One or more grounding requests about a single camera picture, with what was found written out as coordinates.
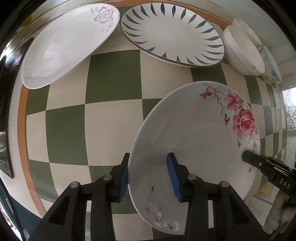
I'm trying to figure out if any pink rose floral plate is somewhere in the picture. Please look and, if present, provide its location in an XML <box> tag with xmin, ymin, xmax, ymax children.
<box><xmin>128</xmin><ymin>81</ymin><xmax>260</xmax><ymax>235</ymax></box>

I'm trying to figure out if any pastel spotted bowl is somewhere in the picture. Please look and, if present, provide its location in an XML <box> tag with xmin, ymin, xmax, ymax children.
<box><xmin>259</xmin><ymin>46</ymin><xmax>282</xmax><ymax>83</ymax></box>

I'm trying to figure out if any plain white bowl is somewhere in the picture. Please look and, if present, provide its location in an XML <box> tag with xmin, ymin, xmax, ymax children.
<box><xmin>222</xmin><ymin>25</ymin><xmax>265</xmax><ymax>76</ymax></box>

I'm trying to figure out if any blue leaf pattern plate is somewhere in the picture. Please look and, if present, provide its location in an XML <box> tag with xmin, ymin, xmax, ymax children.
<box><xmin>120</xmin><ymin>2</ymin><xmax>225</xmax><ymax>67</ymax></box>

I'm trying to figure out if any white embossed flower plate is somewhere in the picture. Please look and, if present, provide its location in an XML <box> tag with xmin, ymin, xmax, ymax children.
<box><xmin>21</xmin><ymin>3</ymin><xmax>120</xmax><ymax>89</ymax></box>

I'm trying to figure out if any white gloved right hand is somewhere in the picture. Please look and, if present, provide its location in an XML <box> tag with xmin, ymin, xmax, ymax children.
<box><xmin>264</xmin><ymin>190</ymin><xmax>295</xmax><ymax>235</ymax></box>

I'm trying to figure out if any green checkered table mat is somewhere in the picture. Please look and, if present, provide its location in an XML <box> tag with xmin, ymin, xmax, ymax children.
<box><xmin>18</xmin><ymin>29</ymin><xmax>287</xmax><ymax>216</ymax></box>

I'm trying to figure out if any black gas stove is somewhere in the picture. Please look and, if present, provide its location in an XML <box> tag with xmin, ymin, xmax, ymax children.
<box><xmin>1</xmin><ymin>37</ymin><xmax>34</xmax><ymax>178</ymax></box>

